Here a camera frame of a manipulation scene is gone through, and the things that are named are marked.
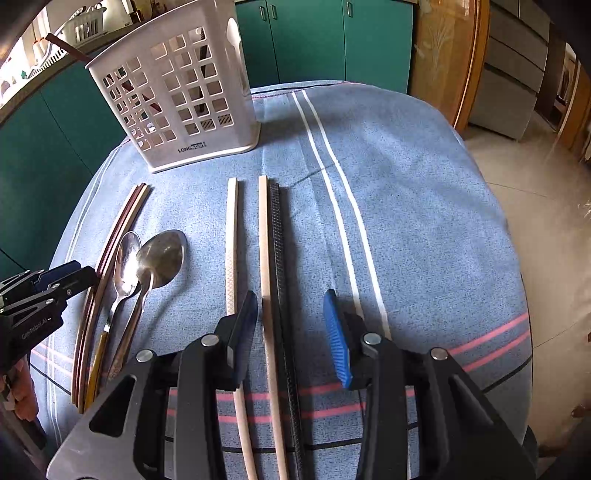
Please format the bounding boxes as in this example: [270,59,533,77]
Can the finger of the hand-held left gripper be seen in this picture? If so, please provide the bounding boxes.
[32,260,83,291]
[46,266,99,309]

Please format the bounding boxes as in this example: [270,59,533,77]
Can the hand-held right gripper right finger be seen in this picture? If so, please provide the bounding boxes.
[322,289,539,480]

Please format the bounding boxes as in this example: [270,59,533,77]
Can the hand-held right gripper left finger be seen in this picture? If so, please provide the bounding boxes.
[46,290,259,480]

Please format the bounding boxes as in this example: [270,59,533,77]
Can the small spoon with yellow handle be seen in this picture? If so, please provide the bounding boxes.
[85,231,143,408]

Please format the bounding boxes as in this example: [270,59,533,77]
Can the plain cream chopstick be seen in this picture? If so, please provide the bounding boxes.
[257,175,291,480]

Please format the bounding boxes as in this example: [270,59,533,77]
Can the steel and white utensil handles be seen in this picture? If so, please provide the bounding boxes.
[269,182,307,480]

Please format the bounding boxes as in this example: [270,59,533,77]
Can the dark red chopstick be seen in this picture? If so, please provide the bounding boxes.
[78,185,152,415]
[45,34,89,64]
[71,183,145,408]

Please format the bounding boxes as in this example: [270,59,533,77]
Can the large metal spoon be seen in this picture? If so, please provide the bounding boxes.
[104,229,188,382]

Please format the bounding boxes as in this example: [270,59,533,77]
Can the cream patterned chopstick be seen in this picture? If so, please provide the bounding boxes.
[225,177,260,480]

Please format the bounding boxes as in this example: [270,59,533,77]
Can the white plastic utensil basket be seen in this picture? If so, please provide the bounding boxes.
[85,0,262,174]

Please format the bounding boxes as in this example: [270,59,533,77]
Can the person's left hand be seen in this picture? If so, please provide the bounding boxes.
[4,359,37,418]

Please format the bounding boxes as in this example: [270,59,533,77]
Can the blue striped cloth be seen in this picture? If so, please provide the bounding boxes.
[29,80,535,480]

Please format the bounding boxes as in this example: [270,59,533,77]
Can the white dish rack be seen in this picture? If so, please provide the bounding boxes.
[27,0,110,75]

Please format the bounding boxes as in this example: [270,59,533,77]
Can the wooden door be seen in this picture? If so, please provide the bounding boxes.
[410,0,491,131]

